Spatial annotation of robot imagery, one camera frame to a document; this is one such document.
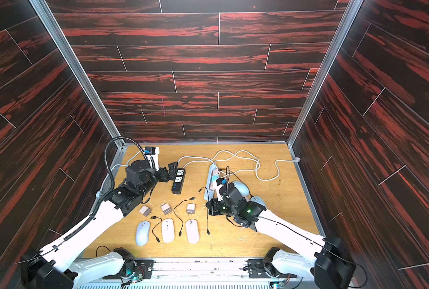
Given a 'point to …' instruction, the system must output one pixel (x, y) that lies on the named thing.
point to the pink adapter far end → (216, 171)
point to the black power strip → (179, 180)
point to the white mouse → (143, 232)
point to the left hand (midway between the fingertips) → (170, 162)
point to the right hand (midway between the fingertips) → (208, 201)
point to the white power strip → (209, 192)
